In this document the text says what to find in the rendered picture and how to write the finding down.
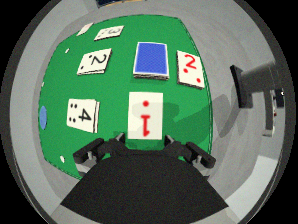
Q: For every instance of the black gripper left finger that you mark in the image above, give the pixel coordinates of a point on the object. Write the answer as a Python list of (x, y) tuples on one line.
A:
[(89, 155)]

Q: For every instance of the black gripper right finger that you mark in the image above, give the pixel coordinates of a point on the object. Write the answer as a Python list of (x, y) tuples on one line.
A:
[(200, 159)]

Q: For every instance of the blue round disc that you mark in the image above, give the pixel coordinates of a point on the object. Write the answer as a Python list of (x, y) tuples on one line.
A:
[(43, 117)]

